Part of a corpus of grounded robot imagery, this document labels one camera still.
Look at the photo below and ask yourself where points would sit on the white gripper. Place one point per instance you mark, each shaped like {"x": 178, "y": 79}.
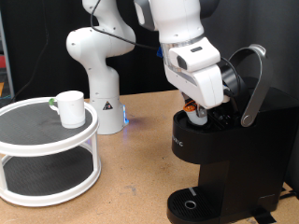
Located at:
{"x": 199, "y": 87}

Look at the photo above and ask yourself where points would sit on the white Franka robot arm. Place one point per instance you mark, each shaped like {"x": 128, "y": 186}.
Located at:
{"x": 102, "y": 77}

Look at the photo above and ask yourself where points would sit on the black Keurig coffee machine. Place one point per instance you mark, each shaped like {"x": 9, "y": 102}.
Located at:
{"x": 249, "y": 161}

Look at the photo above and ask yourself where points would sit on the black drip tray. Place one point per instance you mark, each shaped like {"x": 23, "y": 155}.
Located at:
{"x": 187, "y": 205}

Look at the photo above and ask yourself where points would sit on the white mug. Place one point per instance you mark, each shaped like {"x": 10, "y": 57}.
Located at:
{"x": 73, "y": 109}

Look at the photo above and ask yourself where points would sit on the white two-tier turntable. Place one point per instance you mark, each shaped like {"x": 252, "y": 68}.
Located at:
{"x": 46, "y": 149}

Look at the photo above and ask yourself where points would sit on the grey metal pole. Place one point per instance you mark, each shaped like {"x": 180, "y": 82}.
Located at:
{"x": 8, "y": 71}

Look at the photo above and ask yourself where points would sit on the red background object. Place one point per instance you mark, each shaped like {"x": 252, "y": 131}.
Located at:
{"x": 2, "y": 62}

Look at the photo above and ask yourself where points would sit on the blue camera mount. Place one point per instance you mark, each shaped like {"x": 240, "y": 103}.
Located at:
{"x": 160, "y": 52}

